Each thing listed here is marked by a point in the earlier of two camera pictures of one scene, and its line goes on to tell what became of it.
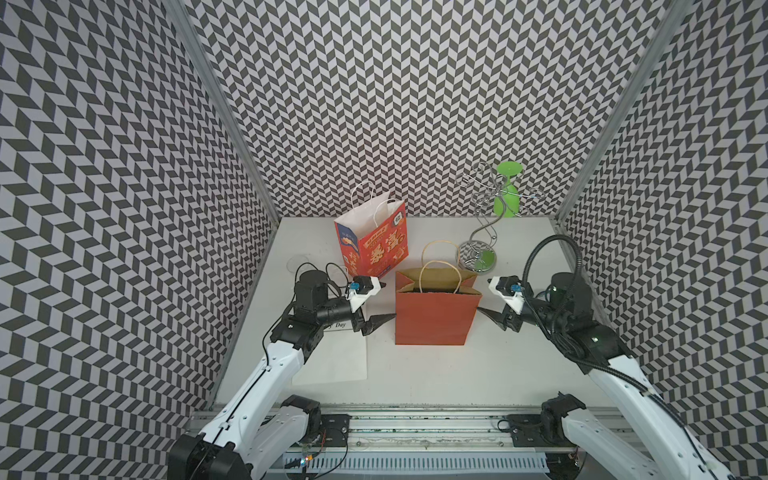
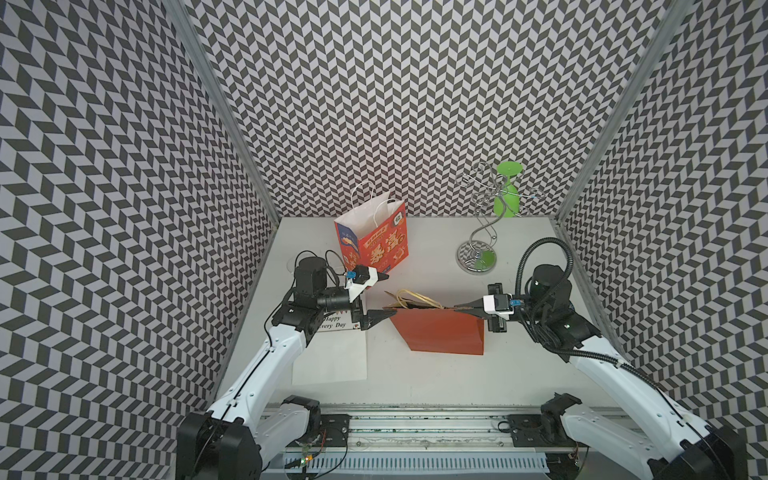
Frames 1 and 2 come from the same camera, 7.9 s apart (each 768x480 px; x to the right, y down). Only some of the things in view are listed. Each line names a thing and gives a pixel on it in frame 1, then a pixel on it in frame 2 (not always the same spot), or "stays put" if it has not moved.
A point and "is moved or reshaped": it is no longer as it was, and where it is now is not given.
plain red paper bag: (436, 304) is moved or reshaped
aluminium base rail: (424, 444) stays put
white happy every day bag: (339, 356) stays put
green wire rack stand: (496, 188) stays put
